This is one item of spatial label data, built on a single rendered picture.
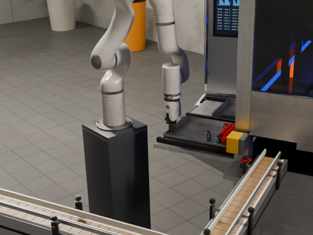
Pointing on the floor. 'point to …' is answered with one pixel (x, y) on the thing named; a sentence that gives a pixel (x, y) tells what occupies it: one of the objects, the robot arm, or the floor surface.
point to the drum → (138, 27)
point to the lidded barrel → (62, 14)
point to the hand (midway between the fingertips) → (172, 128)
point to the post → (245, 71)
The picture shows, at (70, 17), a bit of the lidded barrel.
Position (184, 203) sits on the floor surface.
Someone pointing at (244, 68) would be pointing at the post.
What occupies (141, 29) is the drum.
